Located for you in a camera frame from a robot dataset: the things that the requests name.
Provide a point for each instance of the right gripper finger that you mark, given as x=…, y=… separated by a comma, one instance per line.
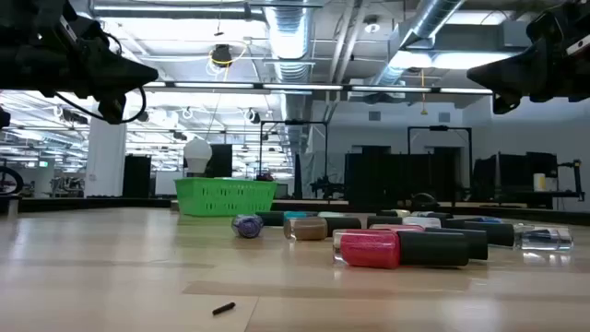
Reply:
x=493, y=70
x=495, y=85

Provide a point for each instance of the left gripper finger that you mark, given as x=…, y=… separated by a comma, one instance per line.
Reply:
x=138, y=68
x=136, y=83

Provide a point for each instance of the blue nail polish bottle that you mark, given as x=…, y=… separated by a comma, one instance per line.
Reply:
x=491, y=220

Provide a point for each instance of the light pink nail polish bottle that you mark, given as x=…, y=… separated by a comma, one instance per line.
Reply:
x=479, y=244

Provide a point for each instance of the clear nail polish bottle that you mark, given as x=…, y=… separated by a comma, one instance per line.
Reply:
x=544, y=240

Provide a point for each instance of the pale grey nail polish bottle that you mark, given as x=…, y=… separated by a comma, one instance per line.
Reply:
x=389, y=213

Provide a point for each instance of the purple nail polish bottle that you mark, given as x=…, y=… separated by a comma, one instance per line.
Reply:
x=247, y=226

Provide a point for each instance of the teal nail polish bottle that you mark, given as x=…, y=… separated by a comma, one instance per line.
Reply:
x=269, y=218

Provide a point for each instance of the magenta glitter nail polish bottle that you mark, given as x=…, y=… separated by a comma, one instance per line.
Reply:
x=369, y=249

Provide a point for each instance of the cream nail polish bottle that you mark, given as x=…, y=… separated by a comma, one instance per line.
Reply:
x=331, y=214

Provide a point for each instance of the brown nail polish bottle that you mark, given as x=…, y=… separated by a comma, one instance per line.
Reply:
x=304, y=229

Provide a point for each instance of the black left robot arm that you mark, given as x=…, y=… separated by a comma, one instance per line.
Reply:
x=27, y=50

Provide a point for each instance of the white square pillar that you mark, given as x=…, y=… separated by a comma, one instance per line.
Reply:
x=106, y=157

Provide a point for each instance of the row of black monitors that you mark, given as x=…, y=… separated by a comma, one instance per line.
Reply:
x=511, y=173

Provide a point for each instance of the tall black cabinet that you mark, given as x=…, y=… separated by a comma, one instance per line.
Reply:
x=136, y=175

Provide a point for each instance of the white light bulb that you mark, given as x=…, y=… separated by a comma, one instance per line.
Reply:
x=197, y=154

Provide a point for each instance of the black metal stand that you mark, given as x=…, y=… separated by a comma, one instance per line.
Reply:
x=577, y=180

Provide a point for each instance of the black dome object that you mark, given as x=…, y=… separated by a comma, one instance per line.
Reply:
x=424, y=200

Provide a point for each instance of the black partition panels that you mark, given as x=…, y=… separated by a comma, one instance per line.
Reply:
x=392, y=180

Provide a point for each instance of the green plastic basket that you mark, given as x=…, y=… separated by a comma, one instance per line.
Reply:
x=221, y=198

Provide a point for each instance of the long white strip light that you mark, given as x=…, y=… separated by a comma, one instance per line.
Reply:
x=299, y=86

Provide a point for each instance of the grey tarp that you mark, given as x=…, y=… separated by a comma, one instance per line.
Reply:
x=318, y=170

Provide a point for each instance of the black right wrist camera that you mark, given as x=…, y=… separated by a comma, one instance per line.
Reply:
x=502, y=103

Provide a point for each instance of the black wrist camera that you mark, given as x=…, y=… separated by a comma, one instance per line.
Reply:
x=502, y=103
x=113, y=110

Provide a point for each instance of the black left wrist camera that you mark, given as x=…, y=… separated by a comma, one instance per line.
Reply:
x=113, y=110

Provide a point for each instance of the black metal station frame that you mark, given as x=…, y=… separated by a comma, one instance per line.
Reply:
x=440, y=128
x=295, y=122

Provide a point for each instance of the black ceiling camera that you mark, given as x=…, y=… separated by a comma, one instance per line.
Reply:
x=221, y=54

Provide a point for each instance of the black metal table frame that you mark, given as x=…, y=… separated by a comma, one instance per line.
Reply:
x=69, y=204

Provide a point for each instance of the wide silver ventilation duct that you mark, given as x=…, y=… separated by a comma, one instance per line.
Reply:
x=288, y=41

